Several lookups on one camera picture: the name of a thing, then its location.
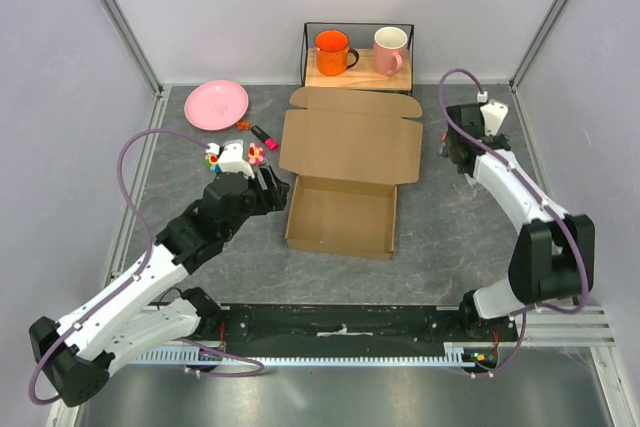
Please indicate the brown cardboard box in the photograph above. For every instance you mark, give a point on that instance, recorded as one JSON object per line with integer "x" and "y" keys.
{"x": 350, "y": 150}

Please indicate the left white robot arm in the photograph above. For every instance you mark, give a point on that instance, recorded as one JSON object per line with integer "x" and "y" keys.
{"x": 81, "y": 351}

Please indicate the pink round plate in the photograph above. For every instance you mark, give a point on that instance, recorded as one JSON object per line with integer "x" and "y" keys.
{"x": 216, "y": 105}

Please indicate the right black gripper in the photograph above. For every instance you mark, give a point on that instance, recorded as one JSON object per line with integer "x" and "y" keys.
{"x": 448, "y": 140}

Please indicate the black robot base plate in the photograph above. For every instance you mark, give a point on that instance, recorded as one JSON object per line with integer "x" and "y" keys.
{"x": 245, "y": 323}

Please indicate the left rainbow flower plush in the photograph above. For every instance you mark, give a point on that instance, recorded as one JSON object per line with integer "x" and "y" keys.
{"x": 211, "y": 160}

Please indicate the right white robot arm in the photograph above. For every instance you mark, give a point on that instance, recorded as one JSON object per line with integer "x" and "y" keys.
{"x": 554, "y": 254}

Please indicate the pink black highlighter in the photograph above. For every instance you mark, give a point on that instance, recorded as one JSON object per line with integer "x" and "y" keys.
{"x": 265, "y": 138}

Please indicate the black wire wooden shelf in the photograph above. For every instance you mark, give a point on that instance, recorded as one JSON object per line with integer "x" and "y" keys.
{"x": 363, "y": 74}

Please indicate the pink petal flower plush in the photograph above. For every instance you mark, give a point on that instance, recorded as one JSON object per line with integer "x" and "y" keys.
{"x": 256, "y": 154}

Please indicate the pink ceramic mug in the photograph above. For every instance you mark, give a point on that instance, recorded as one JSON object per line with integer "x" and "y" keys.
{"x": 390, "y": 43}

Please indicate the orange enamel mug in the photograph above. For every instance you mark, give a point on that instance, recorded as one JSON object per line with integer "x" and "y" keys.
{"x": 333, "y": 52}

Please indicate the small orange bow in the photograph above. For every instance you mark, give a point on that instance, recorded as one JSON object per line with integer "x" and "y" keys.
{"x": 243, "y": 125}

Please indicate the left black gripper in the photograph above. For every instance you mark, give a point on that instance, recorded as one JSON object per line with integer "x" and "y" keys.
{"x": 274, "y": 197}

